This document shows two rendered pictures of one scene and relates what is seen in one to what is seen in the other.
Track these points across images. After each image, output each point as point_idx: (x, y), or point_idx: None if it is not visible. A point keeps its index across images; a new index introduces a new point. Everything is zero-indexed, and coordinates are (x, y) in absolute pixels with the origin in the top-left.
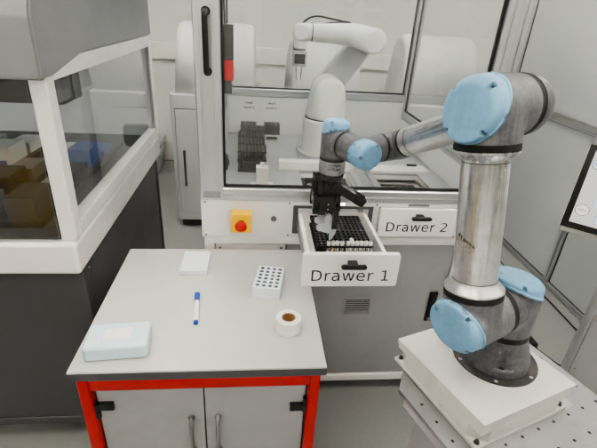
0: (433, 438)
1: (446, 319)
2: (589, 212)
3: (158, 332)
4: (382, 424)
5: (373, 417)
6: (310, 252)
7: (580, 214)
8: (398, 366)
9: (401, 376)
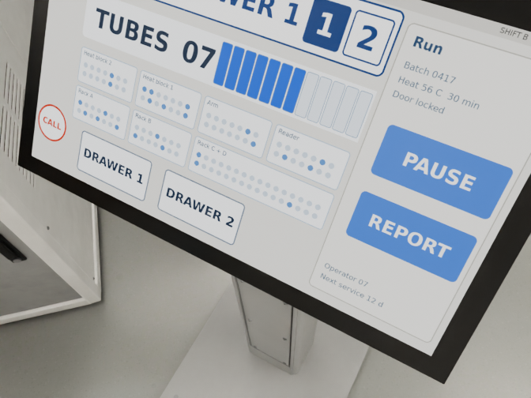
0: None
1: None
2: (66, 129)
3: None
4: (14, 392)
5: (5, 382)
6: None
7: (50, 137)
8: (35, 304)
9: (50, 311)
